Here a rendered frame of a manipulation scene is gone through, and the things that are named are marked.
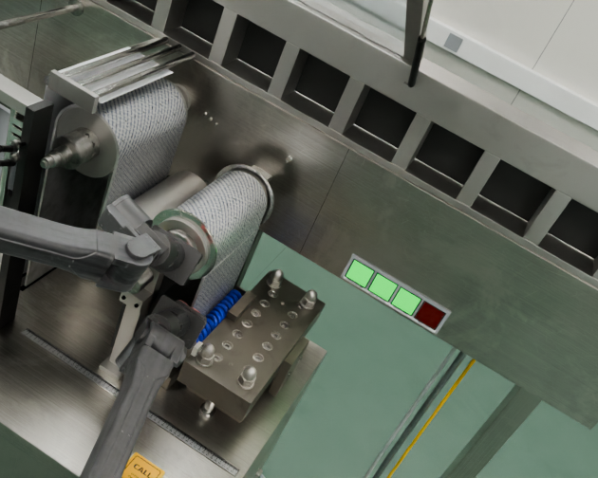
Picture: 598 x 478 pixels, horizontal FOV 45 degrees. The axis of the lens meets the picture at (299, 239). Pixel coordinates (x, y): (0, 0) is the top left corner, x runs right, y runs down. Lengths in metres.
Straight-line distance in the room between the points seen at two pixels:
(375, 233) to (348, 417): 1.53
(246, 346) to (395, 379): 1.77
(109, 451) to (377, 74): 0.85
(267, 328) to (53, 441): 0.50
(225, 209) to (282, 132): 0.25
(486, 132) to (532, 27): 2.35
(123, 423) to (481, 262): 0.80
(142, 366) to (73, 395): 0.37
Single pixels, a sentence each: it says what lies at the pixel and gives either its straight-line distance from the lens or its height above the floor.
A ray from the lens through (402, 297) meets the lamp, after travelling 1.62.
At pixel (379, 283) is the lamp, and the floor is 1.19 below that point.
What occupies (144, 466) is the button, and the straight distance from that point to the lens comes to 1.44.
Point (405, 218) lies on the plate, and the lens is 1.53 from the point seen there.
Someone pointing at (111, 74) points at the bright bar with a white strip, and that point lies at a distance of 1.43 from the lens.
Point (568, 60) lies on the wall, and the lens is 3.77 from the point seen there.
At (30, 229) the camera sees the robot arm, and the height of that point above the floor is 1.43.
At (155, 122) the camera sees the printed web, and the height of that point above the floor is 1.38.
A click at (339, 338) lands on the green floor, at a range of 3.29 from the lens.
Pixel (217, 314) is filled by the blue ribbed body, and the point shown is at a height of 1.04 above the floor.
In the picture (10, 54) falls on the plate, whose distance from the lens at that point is 1.95.
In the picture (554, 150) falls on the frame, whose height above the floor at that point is 1.64.
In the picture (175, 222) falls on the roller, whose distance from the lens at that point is 1.35.
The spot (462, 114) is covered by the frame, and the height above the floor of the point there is 1.62.
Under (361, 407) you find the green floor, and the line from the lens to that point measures 3.06.
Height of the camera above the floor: 2.10
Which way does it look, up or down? 34 degrees down
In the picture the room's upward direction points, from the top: 25 degrees clockwise
